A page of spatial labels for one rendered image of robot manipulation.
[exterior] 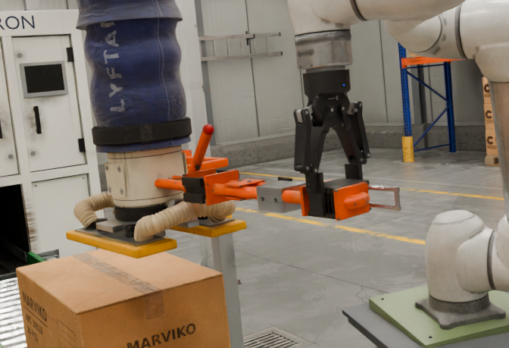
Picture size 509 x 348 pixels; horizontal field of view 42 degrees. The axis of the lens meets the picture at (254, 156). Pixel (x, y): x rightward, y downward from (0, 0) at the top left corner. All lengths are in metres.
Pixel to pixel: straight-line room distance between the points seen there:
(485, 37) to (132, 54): 0.75
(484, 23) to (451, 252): 0.61
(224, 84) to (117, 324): 10.48
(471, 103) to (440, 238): 9.87
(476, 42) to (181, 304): 0.95
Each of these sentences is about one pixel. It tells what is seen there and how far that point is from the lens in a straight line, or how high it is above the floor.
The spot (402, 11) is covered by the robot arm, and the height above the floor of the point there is 1.52.
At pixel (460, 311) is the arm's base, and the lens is 1.86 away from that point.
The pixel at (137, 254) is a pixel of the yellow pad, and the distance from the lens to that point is 1.39.
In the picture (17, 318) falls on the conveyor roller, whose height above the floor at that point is 0.55.
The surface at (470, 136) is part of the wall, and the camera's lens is 11.54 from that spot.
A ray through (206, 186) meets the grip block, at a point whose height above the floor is 1.25.
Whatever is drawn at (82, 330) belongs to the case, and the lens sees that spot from 1.69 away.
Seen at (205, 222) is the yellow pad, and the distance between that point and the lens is 1.54.
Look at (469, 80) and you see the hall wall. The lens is 11.64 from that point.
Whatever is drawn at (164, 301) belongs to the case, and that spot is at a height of 0.92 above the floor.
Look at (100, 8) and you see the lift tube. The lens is 1.49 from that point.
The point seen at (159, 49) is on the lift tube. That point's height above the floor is 1.53.
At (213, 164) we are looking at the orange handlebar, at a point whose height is 1.25.
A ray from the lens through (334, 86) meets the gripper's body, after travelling 1.06.
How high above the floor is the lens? 1.44
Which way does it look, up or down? 6 degrees down
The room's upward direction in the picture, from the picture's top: 6 degrees counter-clockwise
